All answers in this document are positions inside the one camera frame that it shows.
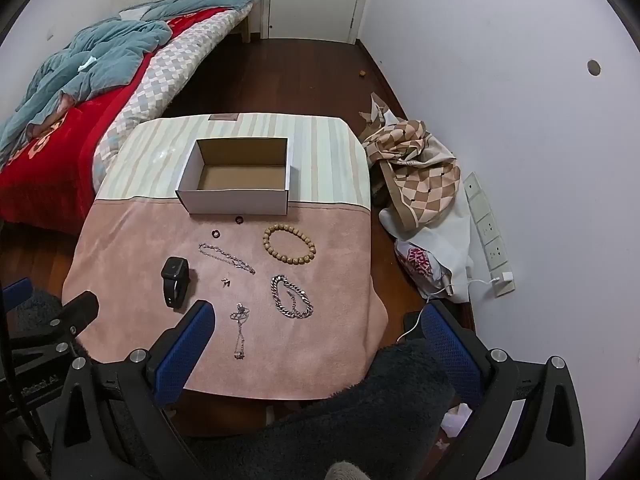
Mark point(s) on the checkered bed sheet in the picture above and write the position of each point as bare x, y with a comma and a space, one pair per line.
165, 75

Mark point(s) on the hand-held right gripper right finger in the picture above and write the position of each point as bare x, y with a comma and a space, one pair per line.
450, 350

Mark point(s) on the black bangle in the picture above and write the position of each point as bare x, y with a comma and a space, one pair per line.
175, 270

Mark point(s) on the blue quilt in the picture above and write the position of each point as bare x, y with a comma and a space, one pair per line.
110, 45

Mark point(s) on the white power strip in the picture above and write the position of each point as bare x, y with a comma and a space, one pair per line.
487, 230

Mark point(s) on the white charger plug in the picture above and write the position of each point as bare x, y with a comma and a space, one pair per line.
504, 278

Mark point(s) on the brown checkered cloth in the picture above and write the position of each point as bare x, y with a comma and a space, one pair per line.
420, 170

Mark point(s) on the red print plastic bag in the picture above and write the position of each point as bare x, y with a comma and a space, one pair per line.
417, 262

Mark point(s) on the pink and striped tablecloth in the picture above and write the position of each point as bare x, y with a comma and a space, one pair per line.
325, 260

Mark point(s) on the cardboard box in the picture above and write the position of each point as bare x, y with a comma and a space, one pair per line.
235, 180

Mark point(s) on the white paper scrap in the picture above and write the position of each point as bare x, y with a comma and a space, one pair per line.
87, 64

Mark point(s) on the white door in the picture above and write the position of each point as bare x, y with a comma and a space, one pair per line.
315, 0

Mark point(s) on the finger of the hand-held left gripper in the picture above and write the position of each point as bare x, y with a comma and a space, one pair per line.
17, 289
75, 312

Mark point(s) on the crumpled white tissue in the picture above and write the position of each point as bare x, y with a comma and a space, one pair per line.
457, 417

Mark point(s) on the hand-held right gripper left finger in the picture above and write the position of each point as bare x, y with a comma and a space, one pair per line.
184, 357

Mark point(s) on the white plastic bag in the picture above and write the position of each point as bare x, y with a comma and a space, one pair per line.
457, 245

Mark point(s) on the bed with red blanket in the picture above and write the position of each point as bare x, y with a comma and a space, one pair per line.
65, 160

